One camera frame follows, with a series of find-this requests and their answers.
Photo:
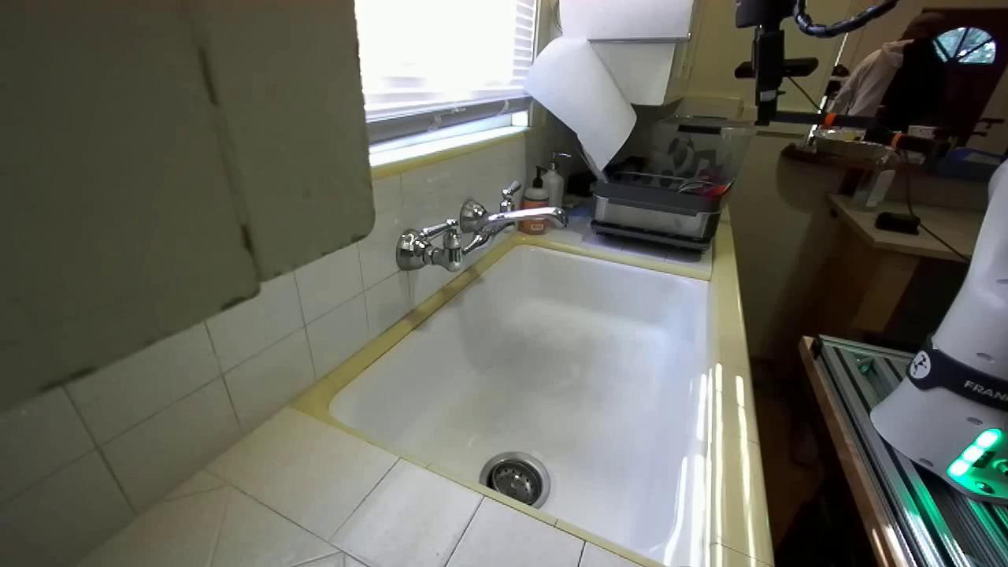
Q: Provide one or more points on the chrome faucet spout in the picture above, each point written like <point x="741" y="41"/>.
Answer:
<point x="485" y="225"/>

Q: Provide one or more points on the chrome faucet handle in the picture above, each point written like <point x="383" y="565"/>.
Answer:
<point x="437" y="244"/>
<point x="508" y="197"/>

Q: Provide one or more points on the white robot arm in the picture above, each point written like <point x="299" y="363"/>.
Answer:
<point x="952" y="406"/>

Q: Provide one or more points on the soap pump bottle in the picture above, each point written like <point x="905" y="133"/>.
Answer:
<point x="535" y="197"/>

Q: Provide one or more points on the white ceramic sink basin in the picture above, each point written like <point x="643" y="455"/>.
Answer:
<point x="590" y="365"/>

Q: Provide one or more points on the black dish drying rack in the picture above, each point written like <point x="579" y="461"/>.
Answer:
<point x="670" y="182"/>

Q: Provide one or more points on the metal sink drain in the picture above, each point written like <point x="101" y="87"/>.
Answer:
<point x="518" y="476"/>

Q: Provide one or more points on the white paper towel sheet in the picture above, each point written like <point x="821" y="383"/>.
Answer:
<point x="576" y="87"/>

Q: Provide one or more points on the window with blinds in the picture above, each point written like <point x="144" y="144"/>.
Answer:
<point x="443" y="65"/>

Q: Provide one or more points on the white paper towel dispenser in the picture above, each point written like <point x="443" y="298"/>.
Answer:
<point x="633" y="37"/>

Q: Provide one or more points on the wooden side table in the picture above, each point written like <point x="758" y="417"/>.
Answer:
<point x="898" y="244"/>

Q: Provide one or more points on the black camera on stand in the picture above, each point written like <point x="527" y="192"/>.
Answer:
<point x="768" y="62"/>

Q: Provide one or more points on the white wall cabinet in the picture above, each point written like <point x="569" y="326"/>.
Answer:
<point x="159" y="161"/>

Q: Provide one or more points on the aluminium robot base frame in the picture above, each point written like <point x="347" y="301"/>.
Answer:
<point x="910" y="517"/>

